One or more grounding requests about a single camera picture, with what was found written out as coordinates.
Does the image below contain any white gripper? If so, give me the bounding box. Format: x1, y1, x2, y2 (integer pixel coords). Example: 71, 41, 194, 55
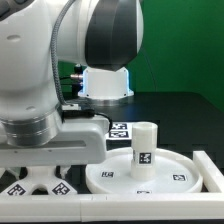
0, 116, 109, 178

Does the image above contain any white fence rail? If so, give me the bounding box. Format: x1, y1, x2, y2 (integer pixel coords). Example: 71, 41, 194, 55
193, 151, 224, 193
0, 193, 224, 223

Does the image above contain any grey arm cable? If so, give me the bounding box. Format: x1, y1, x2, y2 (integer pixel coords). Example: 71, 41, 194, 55
51, 0, 111, 128

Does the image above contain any white cross table base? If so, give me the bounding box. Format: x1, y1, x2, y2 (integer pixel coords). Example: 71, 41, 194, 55
0, 166, 77, 196

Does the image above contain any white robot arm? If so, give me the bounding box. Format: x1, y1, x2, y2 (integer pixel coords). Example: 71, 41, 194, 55
0, 0, 143, 175

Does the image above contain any black camera stand pole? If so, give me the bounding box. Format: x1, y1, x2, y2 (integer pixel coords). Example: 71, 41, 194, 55
70, 64, 84, 96

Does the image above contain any white right fence rail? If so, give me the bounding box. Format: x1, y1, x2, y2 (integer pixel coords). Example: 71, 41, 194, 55
193, 151, 224, 193

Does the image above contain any white round table top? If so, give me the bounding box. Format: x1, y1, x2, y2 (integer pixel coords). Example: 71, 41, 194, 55
85, 147, 203, 194

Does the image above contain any white marker sheet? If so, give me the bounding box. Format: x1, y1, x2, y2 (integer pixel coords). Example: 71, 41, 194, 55
105, 121, 152, 142

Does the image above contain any white front fence rail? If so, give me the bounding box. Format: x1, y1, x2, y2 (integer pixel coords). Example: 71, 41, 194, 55
0, 193, 224, 223

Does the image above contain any black base cable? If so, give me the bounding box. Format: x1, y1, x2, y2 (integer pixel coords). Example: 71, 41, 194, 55
59, 75, 74, 88

